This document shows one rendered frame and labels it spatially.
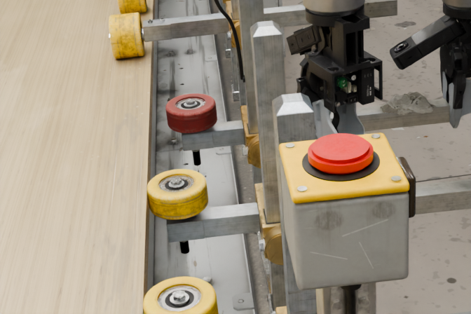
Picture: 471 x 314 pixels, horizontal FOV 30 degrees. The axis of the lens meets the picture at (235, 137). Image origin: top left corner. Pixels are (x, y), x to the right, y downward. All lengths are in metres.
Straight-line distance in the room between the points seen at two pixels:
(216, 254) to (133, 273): 0.52
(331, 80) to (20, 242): 0.43
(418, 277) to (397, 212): 1.98
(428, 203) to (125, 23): 0.66
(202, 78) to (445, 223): 0.94
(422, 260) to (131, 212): 1.54
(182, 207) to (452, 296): 1.40
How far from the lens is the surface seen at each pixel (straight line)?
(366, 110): 1.44
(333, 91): 1.06
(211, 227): 1.20
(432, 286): 2.48
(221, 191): 1.71
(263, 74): 1.05
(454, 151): 3.14
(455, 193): 1.23
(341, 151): 0.54
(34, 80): 1.59
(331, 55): 1.09
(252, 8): 1.29
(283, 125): 0.80
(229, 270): 1.49
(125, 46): 1.59
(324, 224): 0.53
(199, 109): 1.37
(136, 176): 1.22
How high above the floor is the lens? 1.49
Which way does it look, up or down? 27 degrees down
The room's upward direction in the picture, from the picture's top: 5 degrees counter-clockwise
